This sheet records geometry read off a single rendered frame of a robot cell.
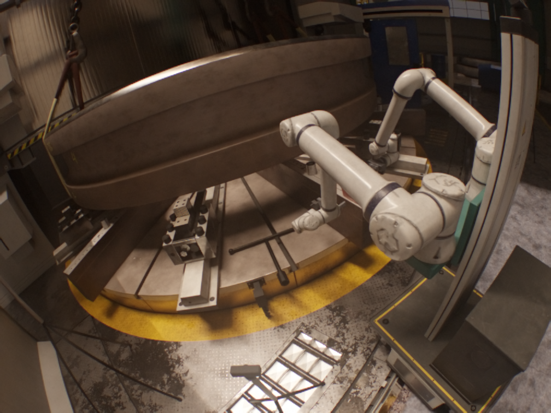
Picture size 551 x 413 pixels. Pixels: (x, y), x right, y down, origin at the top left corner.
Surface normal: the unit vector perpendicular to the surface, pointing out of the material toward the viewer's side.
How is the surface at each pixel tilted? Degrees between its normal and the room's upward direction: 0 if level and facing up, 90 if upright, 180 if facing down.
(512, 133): 90
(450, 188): 7
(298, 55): 90
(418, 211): 17
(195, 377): 0
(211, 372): 0
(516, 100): 90
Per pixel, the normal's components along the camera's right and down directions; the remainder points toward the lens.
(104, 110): -0.02, 0.57
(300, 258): -0.20, -0.80
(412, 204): -0.08, -0.67
